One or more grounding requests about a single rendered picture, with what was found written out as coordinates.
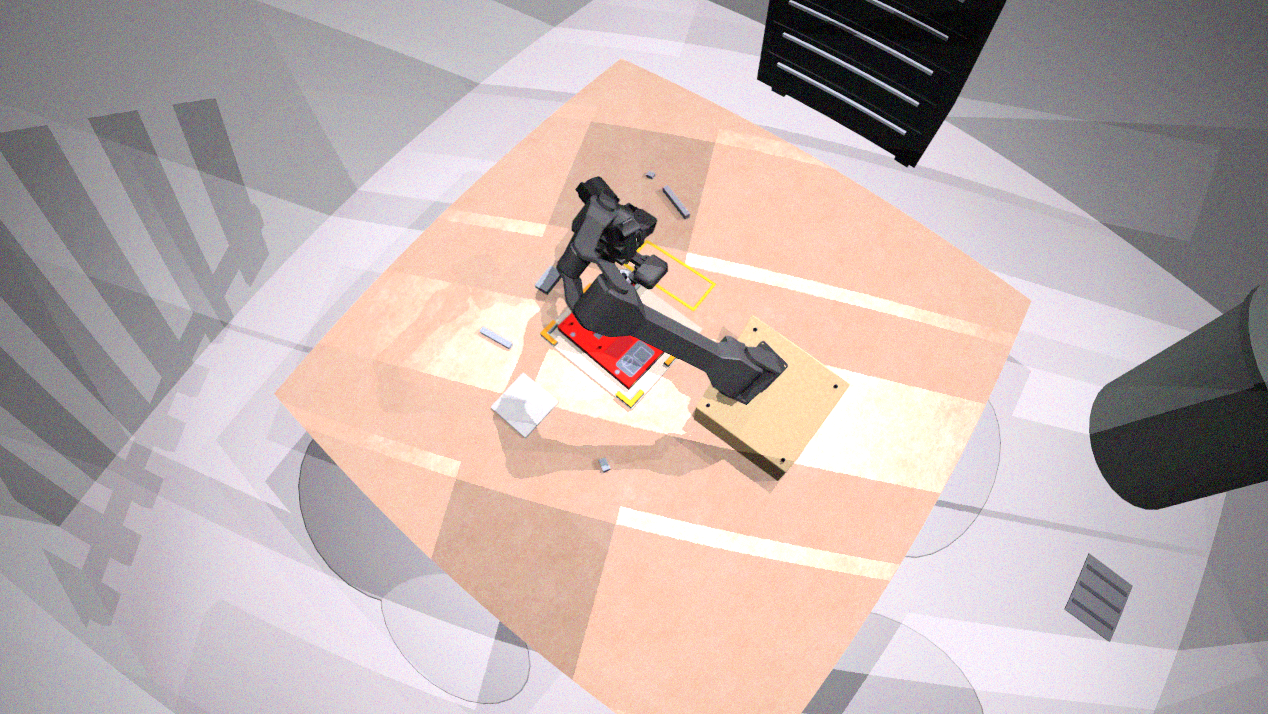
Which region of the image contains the white square tile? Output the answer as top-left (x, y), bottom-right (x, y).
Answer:
top-left (491, 373), bottom-right (559, 438)

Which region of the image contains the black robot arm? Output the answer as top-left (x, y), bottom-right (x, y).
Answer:
top-left (555, 176), bottom-right (787, 405)

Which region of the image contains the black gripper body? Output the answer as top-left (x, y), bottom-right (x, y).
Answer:
top-left (596, 230), bottom-right (670, 289)

